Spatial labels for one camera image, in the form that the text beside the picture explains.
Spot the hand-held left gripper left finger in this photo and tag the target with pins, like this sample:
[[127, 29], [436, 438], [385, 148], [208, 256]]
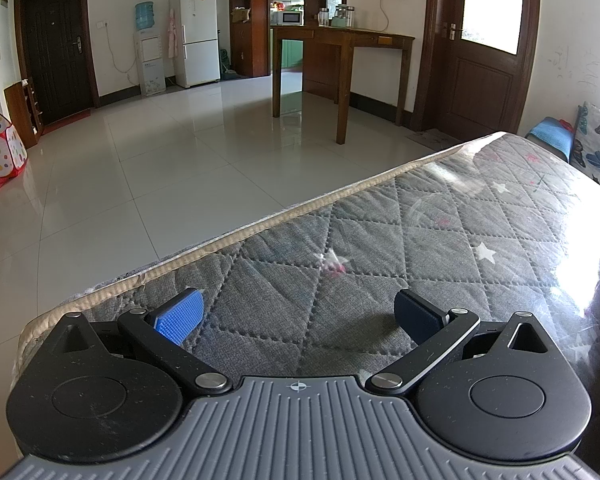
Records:
[[182, 317]]

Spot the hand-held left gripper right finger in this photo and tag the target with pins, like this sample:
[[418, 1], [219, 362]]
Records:
[[415, 315]]

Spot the doormat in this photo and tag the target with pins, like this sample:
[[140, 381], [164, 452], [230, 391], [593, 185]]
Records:
[[437, 137]]

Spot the blue sofa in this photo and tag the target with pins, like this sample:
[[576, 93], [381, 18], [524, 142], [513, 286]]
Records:
[[555, 147]]

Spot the wooden door with glass pane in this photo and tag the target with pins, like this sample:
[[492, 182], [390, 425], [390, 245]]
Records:
[[480, 80]]

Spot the dotted play tent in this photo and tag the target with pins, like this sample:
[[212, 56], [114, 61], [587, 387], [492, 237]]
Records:
[[0, 155]]

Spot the wooden shoe rack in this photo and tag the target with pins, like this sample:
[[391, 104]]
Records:
[[22, 110]]

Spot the water dispenser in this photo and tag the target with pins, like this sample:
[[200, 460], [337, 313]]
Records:
[[150, 55]]

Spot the pink hanging cloth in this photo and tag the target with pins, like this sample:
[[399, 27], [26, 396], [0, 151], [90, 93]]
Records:
[[171, 35]]

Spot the white fridge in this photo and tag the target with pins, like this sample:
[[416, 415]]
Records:
[[195, 35]]

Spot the wooden table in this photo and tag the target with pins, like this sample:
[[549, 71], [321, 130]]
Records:
[[340, 37]]

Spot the wooden shelf cabinet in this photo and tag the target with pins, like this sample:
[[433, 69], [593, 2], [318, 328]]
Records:
[[245, 35]]

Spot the dark front door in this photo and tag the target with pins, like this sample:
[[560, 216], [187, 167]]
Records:
[[55, 50]]

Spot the large glass jar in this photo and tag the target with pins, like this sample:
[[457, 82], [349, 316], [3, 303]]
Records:
[[344, 16]]

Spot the small glass jar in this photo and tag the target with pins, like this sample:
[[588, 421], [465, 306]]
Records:
[[324, 16]]

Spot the white microwave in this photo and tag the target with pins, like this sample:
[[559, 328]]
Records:
[[292, 17]]

